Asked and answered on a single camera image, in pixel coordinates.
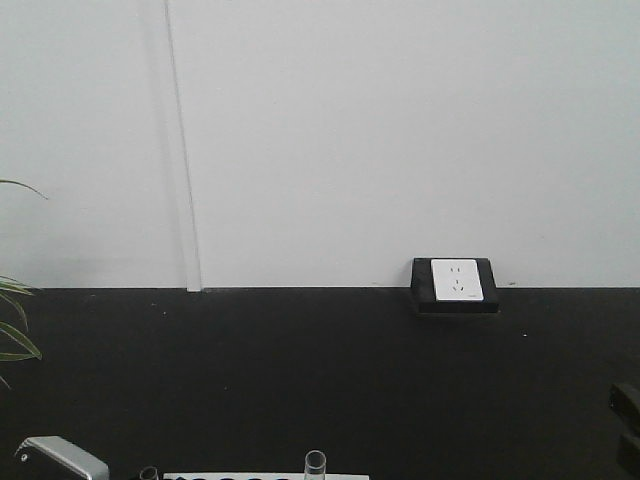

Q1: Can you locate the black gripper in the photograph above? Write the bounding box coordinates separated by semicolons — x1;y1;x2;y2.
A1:
609;383;639;468

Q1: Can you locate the tall transparent test tube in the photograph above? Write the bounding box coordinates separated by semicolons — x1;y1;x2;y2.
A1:
303;449;327;480

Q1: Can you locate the short transparent test tube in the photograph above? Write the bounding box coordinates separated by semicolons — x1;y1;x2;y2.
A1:
138;466;160;480

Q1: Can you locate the white test tube rack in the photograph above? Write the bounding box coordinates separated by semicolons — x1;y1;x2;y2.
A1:
162;472;371;480

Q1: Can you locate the green spider plant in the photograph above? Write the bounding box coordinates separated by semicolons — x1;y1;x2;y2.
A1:
0;179;50;391

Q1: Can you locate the white wall power socket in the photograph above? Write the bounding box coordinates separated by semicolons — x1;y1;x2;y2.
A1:
410;258;499;315

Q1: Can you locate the white wall cable conduit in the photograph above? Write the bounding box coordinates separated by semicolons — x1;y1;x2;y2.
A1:
163;0;204;294

